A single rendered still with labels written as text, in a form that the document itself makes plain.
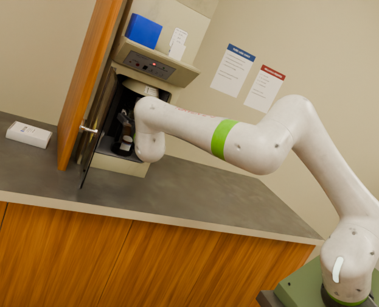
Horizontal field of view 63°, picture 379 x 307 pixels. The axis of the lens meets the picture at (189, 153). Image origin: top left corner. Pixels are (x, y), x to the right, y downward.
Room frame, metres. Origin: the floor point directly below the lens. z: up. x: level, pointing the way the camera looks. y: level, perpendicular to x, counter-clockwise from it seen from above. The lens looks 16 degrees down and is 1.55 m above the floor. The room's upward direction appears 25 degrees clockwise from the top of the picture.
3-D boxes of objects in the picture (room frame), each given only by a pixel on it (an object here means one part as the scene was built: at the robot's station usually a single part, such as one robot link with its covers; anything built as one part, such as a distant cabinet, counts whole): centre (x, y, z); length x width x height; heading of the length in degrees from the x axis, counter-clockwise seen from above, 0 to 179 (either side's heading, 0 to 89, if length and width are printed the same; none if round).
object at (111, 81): (1.08, 0.35, 1.19); 0.30 x 0.01 x 0.40; 23
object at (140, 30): (1.21, 0.34, 1.56); 0.10 x 0.10 x 0.09; 30
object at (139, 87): (1.40, 0.32, 1.34); 0.18 x 0.18 x 0.05
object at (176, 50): (1.28, 0.21, 1.54); 0.05 x 0.05 x 0.06; 15
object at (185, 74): (1.26, 0.26, 1.46); 0.32 x 0.11 x 0.10; 120
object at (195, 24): (1.41, 0.35, 1.33); 0.32 x 0.25 x 0.77; 120
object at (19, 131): (1.25, 0.67, 0.96); 0.16 x 0.12 x 0.04; 111
